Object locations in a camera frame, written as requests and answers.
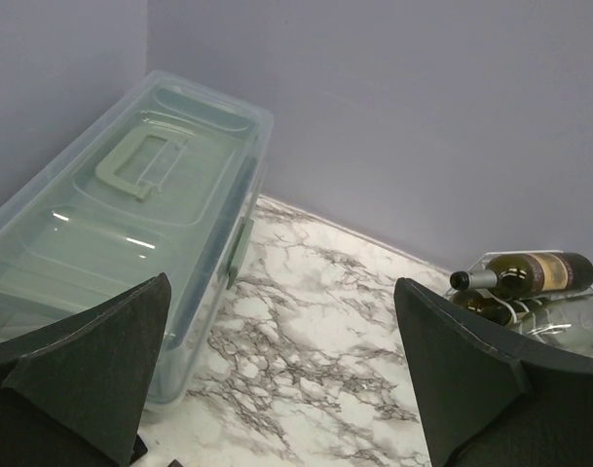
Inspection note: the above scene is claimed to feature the white wire wine rack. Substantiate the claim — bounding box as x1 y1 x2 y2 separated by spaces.
447 251 593 327

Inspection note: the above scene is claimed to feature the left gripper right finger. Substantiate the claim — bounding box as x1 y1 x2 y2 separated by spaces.
394 278 593 466

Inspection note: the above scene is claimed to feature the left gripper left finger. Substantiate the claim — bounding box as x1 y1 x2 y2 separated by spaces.
0 273 171 466

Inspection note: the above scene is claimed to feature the clear plastic storage bin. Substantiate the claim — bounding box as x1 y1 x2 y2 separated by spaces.
0 71 274 413

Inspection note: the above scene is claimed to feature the wine bottle on rack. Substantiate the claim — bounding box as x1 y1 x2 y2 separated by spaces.
450 252 593 300

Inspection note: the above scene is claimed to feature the tall clear glass bottle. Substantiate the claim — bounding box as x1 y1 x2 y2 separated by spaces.
511 294 593 358

